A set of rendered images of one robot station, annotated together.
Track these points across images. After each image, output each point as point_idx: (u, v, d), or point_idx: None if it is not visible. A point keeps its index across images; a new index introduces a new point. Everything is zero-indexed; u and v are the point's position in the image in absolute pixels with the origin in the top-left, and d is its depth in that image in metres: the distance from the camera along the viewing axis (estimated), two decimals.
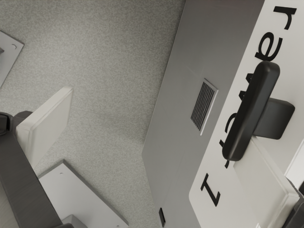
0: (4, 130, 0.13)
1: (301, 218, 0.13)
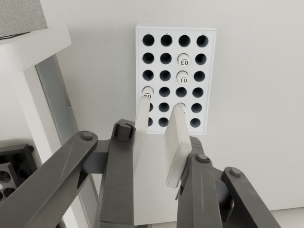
0: (127, 138, 0.15)
1: (198, 171, 0.14)
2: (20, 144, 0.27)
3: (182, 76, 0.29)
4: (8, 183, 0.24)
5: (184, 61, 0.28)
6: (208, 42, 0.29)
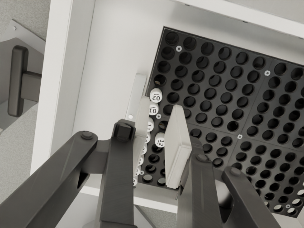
0: (127, 138, 0.15)
1: (198, 171, 0.14)
2: (161, 32, 0.30)
3: (151, 106, 0.28)
4: (179, 38, 0.26)
5: None
6: None
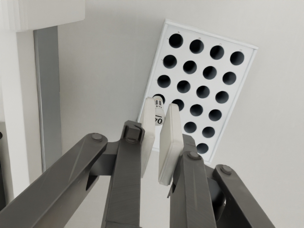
0: (136, 140, 0.15)
1: (190, 168, 0.14)
2: None
3: None
4: None
5: None
6: (244, 61, 0.25)
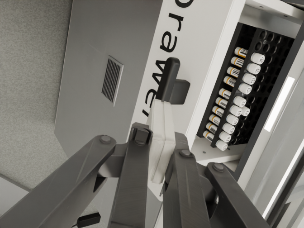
0: (144, 143, 0.15)
1: (182, 167, 0.14)
2: (235, 27, 0.37)
3: (249, 87, 0.37)
4: (267, 34, 0.35)
5: (257, 69, 0.36)
6: None
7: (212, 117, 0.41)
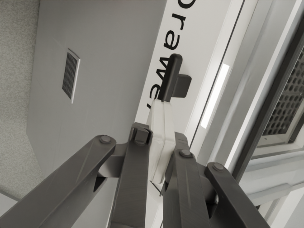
0: (144, 143, 0.15)
1: (182, 167, 0.14)
2: None
3: None
4: None
5: None
6: None
7: None
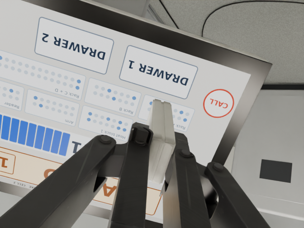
0: (144, 143, 0.15)
1: (182, 167, 0.14)
2: None
3: None
4: None
5: None
6: None
7: None
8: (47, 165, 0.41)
